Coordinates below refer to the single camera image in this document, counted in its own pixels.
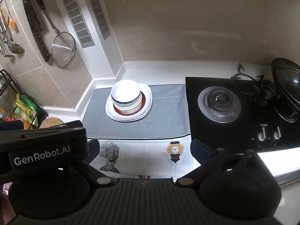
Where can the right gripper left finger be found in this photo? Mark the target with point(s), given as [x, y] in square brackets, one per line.
[98, 177]

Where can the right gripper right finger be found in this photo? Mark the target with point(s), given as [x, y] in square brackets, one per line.
[211, 161]

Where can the white bowl blue pattern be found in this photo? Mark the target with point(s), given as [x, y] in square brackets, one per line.
[125, 91]

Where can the white floral plate front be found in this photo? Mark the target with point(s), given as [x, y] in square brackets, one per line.
[148, 99]

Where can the white floral plate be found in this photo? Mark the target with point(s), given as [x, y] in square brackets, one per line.
[148, 99]
[117, 117]

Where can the brown round plate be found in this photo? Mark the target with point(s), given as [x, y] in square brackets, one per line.
[143, 103]

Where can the plain white bowl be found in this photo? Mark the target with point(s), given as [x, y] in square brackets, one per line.
[126, 109]

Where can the teal spiral bowl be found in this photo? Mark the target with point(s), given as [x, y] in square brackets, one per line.
[135, 101]

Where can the person's left hand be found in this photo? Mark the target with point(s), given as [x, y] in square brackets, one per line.
[6, 210]

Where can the round wooden cutting board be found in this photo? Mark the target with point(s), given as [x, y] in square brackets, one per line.
[51, 122]

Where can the green snack bag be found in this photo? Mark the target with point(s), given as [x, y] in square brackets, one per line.
[27, 111]

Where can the white printed cloth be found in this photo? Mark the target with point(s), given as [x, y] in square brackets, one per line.
[165, 158]

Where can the black gas stove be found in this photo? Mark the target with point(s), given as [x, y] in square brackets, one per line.
[242, 134]

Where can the left stove knob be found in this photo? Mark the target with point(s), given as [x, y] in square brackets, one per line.
[262, 134]

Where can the stove knob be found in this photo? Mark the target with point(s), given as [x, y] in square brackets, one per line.
[262, 134]
[277, 134]

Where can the left stove burner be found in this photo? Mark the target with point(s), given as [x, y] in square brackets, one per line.
[219, 104]

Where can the grey counter mat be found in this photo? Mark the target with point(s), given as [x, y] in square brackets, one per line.
[167, 118]

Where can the right stove knob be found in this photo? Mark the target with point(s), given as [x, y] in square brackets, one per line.
[277, 134]

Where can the small dark pot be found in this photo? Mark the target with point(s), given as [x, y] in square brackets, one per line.
[268, 89]

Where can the hanging metal ladle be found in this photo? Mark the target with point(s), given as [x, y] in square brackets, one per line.
[12, 46]

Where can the metal mesh strainer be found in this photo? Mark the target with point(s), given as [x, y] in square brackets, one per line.
[64, 47]

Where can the black wok lid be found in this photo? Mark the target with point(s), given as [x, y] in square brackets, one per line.
[286, 78]

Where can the front vent grille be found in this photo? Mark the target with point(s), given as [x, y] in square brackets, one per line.
[78, 22]

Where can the side vent grille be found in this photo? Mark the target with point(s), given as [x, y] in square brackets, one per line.
[100, 18]

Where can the black wire rack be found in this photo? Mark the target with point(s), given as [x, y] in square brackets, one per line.
[9, 89]

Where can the cleaver with wooden handle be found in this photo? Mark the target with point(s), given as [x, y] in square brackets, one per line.
[36, 29]

